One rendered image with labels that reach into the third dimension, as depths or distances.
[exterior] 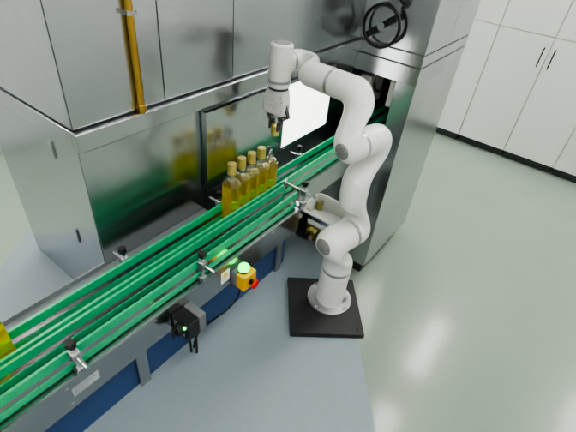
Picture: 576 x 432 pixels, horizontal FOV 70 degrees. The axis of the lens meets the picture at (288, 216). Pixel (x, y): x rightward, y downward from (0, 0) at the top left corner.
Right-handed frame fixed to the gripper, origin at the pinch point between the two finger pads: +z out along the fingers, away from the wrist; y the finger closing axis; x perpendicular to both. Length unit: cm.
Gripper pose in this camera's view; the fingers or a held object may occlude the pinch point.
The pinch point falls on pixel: (275, 124)
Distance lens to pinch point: 169.5
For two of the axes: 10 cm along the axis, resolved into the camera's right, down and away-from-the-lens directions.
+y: 7.5, 4.6, -4.8
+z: -0.9, 7.8, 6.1
